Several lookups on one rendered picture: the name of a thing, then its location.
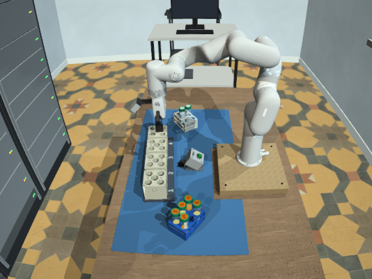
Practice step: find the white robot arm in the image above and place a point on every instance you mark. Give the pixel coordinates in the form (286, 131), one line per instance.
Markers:
(259, 114)

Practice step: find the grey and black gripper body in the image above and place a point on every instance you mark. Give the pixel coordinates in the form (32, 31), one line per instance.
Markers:
(159, 104)

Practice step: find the blue tube rack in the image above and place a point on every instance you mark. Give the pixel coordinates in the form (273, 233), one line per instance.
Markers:
(183, 233)

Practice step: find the white blank tube rack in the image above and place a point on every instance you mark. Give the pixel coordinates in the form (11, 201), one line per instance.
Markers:
(187, 125)

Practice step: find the blue bench mat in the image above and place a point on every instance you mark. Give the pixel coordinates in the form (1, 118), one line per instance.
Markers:
(142, 226)

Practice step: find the clear tube with dark green cap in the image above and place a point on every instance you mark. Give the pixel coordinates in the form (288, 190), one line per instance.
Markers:
(182, 112)

